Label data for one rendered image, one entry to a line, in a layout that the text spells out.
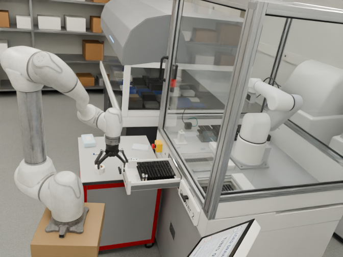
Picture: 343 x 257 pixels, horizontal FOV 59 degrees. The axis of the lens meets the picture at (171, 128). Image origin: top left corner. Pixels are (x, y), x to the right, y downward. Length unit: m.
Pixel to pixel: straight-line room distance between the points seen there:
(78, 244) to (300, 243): 1.36
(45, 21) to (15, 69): 4.02
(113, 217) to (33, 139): 1.05
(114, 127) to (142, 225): 1.01
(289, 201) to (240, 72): 0.86
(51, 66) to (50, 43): 4.58
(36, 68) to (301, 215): 1.60
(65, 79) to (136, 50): 1.27
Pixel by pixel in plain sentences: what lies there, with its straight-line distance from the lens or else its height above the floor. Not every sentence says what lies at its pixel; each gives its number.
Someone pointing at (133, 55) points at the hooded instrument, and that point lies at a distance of 2.50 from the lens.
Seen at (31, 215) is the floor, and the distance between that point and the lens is 3.06.
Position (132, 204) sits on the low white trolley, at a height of 0.52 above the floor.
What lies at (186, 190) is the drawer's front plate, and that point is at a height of 0.92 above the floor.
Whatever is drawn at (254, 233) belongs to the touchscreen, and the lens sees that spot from 1.28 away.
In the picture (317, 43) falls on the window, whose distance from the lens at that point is 1.45.
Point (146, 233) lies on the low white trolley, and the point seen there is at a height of 0.21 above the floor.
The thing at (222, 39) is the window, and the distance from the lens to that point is 1.47.
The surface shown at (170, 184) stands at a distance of 1.95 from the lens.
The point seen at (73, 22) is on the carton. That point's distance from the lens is 5.39.
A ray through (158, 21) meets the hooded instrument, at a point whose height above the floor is 1.72.
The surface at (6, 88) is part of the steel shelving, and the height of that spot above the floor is 0.15.
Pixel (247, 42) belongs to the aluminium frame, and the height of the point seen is 1.84.
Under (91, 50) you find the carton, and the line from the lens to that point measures 5.50.
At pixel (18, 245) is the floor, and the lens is 2.83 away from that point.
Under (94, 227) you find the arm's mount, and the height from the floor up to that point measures 0.86.
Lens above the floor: 2.02
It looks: 26 degrees down
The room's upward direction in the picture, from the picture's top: 8 degrees clockwise
